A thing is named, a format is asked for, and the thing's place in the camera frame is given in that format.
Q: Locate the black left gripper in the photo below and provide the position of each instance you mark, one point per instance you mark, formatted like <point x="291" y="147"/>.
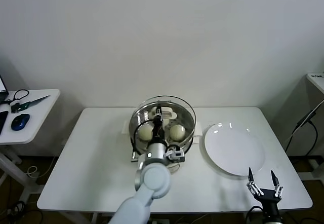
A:
<point x="158" y="132"/>

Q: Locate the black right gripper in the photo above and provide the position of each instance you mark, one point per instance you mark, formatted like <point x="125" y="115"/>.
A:
<point x="269" y="197"/>

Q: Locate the white steamed baozi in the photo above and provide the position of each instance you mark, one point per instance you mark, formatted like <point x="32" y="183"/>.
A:
<point x="177" y="132"/>
<point x="144" y="134"/>

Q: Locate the oval glass lid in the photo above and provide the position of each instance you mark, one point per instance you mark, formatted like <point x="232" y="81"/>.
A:
<point x="182" y="112"/>

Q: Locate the perforated steel steamer basket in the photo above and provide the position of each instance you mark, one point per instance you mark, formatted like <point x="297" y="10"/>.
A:
<point x="186" y="146"/>

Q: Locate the white round plate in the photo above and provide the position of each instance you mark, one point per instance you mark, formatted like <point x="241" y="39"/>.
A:
<point x="233" y="150"/>

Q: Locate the white floor power strip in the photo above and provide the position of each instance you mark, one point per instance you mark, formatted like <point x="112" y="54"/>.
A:
<point x="158" y="220"/>

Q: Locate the white desk with label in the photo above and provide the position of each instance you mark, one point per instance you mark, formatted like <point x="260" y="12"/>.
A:
<point x="316" y="82"/>

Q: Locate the white side desk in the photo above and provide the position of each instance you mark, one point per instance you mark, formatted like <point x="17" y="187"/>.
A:
<point x="38" y="122"/>

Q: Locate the blue computer mouse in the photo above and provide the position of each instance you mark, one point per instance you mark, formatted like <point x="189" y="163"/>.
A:
<point x="20" y="121"/>

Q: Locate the black phone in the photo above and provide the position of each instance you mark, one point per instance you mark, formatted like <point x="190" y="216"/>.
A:
<point x="2" y="121"/>

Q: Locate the laptop computer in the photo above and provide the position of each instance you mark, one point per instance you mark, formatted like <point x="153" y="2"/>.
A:
<point x="2" y="85"/>

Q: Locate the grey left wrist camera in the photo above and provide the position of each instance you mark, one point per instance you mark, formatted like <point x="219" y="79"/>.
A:
<point x="177" y="155"/>

